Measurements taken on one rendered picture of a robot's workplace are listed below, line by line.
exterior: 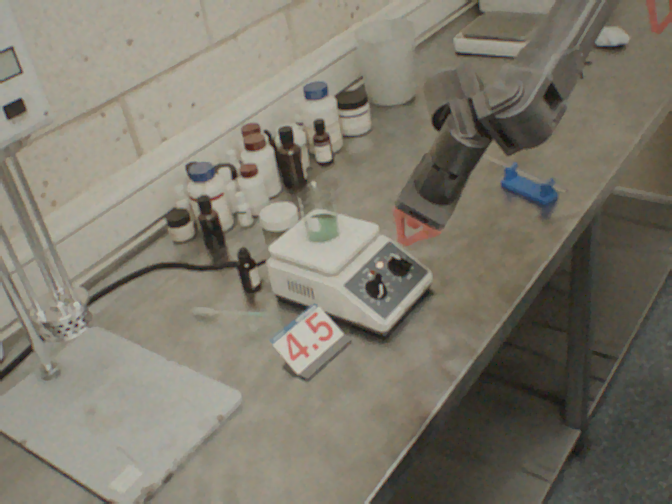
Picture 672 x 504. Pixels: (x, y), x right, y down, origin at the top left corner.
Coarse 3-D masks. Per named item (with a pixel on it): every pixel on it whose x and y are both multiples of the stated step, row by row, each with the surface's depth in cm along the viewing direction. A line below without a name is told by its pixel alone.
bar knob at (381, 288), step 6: (378, 276) 102; (366, 282) 102; (372, 282) 103; (378, 282) 101; (366, 288) 102; (372, 288) 102; (378, 288) 101; (384, 288) 102; (372, 294) 101; (378, 294) 101; (384, 294) 102
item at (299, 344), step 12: (300, 324) 101; (312, 324) 102; (324, 324) 102; (288, 336) 100; (300, 336) 100; (312, 336) 101; (324, 336) 102; (288, 348) 99; (300, 348) 99; (312, 348) 100; (300, 360) 99
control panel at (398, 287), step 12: (384, 252) 107; (396, 252) 108; (372, 264) 105; (384, 264) 106; (420, 264) 108; (360, 276) 103; (372, 276) 104; (384, 276) 104; (396, 276) 105; (408, 276) 106; (420, 276) 106; (348, 288) 101; (360, 288) 102; (396, 288) 104; (408, 288) 104; (360, 300) 101; (372, 300) 101; (384, 300) 102; (396, 300) 103; (384, 312) 101
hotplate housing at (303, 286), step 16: (384, 240) 108; (272, 256) 109; (368, 256) 106; (272, 272) 108; (288, 272) 106; (304, 272) 105; (320, 272) 104; (336, 272) 103; (352, 272) 103; (272, 288) 111; (288, 288) 108; (304, 288) 106; (320, 288) 104; (336, 288) 101; (416, 288) 105; (304, 304) 108; (320, 304) 106; (336, 304) 103; (352, 304) 101; (400, 304) 103; (352, 320) 103; (368, 320) 101; (384, 320) 100
